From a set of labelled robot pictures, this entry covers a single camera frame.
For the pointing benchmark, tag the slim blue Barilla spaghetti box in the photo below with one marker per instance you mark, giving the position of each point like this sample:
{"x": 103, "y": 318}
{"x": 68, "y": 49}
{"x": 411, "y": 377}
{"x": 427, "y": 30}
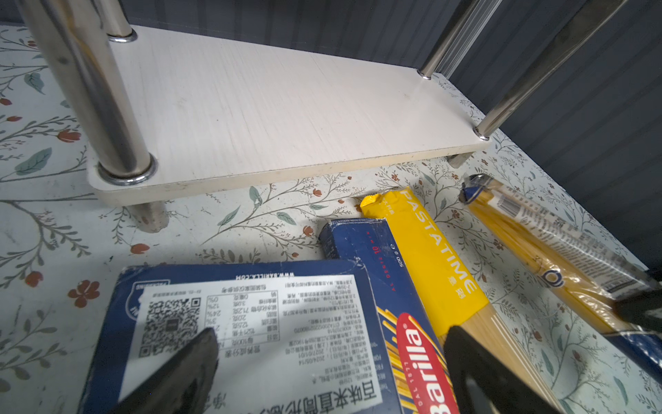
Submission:
{"x": 411, "y": 357}

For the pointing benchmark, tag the yellow spaghetti bag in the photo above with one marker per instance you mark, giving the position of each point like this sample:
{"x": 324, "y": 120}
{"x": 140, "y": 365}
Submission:
{"x": 449, "y": 293}

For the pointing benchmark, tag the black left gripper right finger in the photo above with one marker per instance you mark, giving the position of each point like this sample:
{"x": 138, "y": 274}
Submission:
{"x": 482, "y": 384}

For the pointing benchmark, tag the white two-tier shelf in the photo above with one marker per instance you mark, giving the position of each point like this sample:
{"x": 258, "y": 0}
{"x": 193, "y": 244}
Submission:
{"x": 173, "y": 115}

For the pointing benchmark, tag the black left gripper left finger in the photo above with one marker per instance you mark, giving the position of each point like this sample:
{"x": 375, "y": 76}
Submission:
{"x": 182, "y": 385}

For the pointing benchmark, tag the large blue Barilla box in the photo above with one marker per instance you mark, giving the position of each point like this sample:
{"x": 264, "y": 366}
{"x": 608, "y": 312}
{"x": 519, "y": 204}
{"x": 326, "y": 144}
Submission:
{"x": 290, "y": 337}

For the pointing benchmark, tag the floral patterned table mat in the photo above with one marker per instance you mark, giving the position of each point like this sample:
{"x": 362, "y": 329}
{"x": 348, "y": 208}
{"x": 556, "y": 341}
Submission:
{"x": 62, "y": 250}

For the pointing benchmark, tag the dark blue spaghetti bag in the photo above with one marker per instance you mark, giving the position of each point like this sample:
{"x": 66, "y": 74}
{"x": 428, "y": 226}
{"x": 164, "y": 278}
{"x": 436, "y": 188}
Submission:
{"x": 592, "y": 279}

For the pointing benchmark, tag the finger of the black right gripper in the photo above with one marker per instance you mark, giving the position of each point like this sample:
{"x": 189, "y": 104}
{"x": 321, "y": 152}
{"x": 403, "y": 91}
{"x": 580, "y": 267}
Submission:
{"x": 643, "y": 309}

